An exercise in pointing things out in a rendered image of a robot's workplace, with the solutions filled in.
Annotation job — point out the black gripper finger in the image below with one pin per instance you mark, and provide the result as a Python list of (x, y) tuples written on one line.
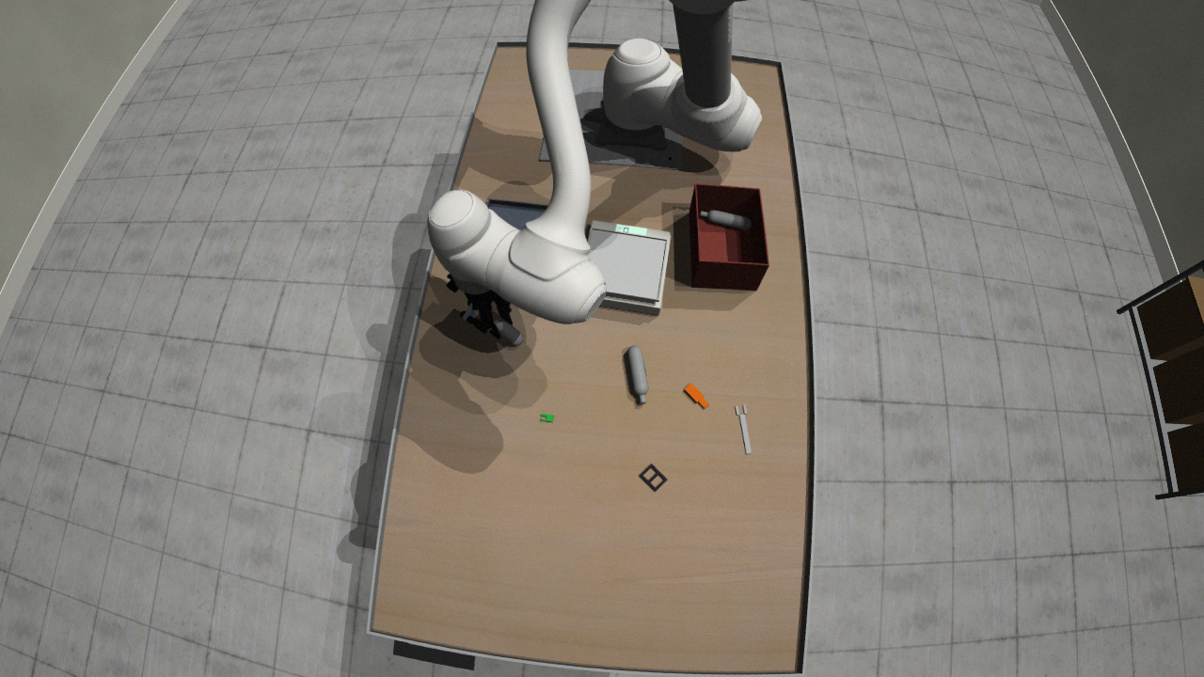
[(486, 318), (503, 309)]

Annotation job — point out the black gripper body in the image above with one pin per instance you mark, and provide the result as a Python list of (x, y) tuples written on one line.
[(478, 300)]

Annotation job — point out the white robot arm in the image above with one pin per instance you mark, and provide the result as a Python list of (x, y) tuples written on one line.
[(545, 269)]

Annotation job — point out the grey open-end spanner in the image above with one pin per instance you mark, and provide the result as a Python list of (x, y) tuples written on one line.
[(744, 429)]

